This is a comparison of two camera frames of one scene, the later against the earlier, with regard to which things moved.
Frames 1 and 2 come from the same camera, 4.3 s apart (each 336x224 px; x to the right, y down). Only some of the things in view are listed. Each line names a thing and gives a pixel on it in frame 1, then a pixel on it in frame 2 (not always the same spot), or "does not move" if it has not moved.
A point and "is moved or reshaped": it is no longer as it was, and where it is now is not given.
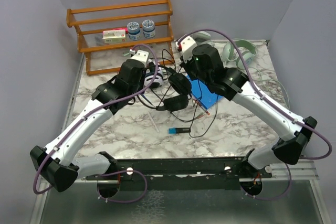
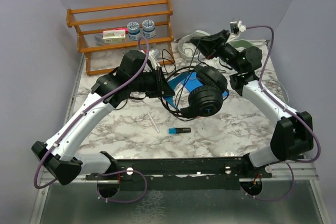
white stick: x=155 y=126 does not move
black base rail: x=179 y=174 does not move
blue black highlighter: x=173 y=130 does not move
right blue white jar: x=148 y=28 does not move
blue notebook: x=203 y=94 -> x=192 y=82
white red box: x=114 y=36 does not move
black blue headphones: x=181 y=84 is moved or reshaped
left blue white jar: x=134 y=30 does not move
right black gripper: x=187 y=67 -> x=208 y=44
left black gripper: x=142 y=87 -> x=161 y=87
